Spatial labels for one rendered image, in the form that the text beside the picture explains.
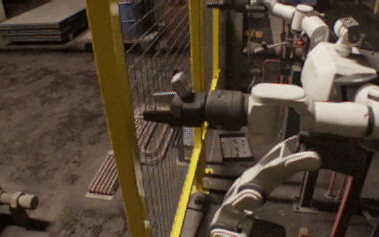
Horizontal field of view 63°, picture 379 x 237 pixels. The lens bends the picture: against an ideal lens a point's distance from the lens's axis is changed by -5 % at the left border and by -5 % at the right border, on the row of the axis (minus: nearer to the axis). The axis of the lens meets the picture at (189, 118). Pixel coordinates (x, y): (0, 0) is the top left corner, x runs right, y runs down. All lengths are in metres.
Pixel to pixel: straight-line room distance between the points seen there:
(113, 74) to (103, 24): 0.11
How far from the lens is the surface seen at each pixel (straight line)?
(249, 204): 1.53
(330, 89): 1.12
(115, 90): 0.72
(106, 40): 0.68
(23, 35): 6.50
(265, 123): 0.68
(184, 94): 0.69
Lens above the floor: 1.69
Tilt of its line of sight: 31 degrees down
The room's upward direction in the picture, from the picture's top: 2 degrees counter-clockwise
